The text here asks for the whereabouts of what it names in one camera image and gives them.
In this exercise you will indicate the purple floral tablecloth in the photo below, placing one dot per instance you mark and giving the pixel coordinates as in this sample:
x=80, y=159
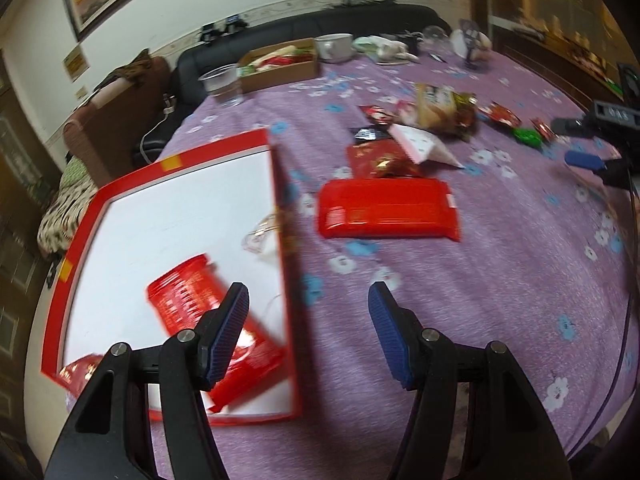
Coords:
x=500, y=285

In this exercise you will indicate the clear plastic cup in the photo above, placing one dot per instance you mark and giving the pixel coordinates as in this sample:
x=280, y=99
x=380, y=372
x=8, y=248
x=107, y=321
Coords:
x=222, y=87

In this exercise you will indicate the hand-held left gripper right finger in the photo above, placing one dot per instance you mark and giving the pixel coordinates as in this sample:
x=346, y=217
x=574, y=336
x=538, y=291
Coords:
x=392, y=337

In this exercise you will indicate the small framed picture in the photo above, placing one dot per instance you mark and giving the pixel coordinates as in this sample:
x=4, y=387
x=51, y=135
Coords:
x=75, y=62

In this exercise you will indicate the white triangular snack packet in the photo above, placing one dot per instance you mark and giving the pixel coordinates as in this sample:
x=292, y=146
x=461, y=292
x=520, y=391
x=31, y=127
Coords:
x=420, y=142

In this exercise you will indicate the small black snack packet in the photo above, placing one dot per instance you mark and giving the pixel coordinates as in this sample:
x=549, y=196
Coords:
x=367, y=134

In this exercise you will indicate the cardboard box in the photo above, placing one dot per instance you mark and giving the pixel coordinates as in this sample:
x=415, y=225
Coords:
x=280, y=79

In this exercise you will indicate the black leather sofa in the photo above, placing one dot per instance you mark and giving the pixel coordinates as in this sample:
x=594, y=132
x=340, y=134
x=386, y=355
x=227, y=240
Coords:
x=300, y=25

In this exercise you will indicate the white wall socket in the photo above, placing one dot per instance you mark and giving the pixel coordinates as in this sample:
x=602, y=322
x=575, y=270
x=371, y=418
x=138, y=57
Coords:
x=81, y=93

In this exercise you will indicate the brown snack bag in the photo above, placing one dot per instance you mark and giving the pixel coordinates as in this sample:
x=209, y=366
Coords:
x=442, y=107

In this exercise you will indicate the white plate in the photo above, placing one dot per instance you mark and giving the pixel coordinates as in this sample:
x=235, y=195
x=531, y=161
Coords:
x=456, y=41

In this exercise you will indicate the dark wooden cabinet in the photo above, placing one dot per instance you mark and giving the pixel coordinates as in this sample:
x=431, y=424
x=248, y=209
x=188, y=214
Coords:
x=20, y=260

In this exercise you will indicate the clear plastic wrapper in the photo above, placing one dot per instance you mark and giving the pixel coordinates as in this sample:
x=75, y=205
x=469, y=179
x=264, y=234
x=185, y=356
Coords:
x=260, y=235

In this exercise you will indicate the red white patterned snack packet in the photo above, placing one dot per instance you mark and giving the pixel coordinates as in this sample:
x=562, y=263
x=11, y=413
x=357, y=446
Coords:
x=377, y=114

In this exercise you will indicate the green wrapped candy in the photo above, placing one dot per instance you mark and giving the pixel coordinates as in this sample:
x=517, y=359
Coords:
x=527, y=136

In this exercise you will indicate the brown armchair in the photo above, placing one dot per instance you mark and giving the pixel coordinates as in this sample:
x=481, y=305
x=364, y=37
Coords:
x=125, y=125

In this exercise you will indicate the glass jar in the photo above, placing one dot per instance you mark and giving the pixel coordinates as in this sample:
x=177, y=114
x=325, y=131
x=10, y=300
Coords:
x=436, y=37

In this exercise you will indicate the white and green cloth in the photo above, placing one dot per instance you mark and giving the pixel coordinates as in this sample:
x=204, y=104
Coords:
x=387, y=50

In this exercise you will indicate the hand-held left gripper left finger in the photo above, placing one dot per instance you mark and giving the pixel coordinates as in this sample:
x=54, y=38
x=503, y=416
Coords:
x=227, y=332

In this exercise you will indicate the pink bear snack packet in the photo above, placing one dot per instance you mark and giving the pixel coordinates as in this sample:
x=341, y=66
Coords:
x=406, y=112

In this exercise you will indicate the large flat red packet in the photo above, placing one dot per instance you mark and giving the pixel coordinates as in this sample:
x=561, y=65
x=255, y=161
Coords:
x=385, y=207

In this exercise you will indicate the shiny red snack packet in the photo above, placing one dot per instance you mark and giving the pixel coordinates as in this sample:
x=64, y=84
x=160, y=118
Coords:
x=80, y=370

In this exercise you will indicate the white mug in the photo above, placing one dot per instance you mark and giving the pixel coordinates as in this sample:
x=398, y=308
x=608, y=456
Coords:
x=334, y=50

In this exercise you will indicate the red wrapped candy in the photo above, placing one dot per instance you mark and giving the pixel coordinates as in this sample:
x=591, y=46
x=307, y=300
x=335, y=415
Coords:
x=542, y=127
x=502, y=114

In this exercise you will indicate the glass display cabinet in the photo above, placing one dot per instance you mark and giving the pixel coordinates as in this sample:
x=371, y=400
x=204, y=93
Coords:
x=550, y=5

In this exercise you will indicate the long red snack packet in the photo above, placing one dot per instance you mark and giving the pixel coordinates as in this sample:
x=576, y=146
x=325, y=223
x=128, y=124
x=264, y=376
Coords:
x=185, y=292

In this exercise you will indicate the pile of assorted snack packets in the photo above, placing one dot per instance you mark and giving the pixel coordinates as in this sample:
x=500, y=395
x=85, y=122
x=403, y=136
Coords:
x=280, y=60

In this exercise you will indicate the black charger dock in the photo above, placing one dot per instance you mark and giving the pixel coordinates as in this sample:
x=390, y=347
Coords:
x=210, y=32
x=235, y=22

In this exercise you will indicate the red and gold snack packet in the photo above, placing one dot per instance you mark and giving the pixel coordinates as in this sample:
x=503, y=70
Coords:
x=372, y=157

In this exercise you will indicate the small dark pen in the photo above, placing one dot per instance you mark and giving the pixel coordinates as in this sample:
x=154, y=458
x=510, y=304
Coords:
x=438, y=57

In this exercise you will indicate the patterned blanket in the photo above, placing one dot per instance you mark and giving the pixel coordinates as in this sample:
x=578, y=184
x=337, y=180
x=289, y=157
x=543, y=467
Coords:
x=65, y=205

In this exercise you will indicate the dark phone stand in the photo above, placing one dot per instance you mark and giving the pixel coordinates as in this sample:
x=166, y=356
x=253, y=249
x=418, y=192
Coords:
x=470, y=42

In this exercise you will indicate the red box with white inside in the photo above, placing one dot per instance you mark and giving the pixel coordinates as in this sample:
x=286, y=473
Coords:
x=175, y=220

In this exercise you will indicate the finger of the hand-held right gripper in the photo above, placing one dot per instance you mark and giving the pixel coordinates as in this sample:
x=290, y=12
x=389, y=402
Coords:
x=570, y=125
x=585, y=159

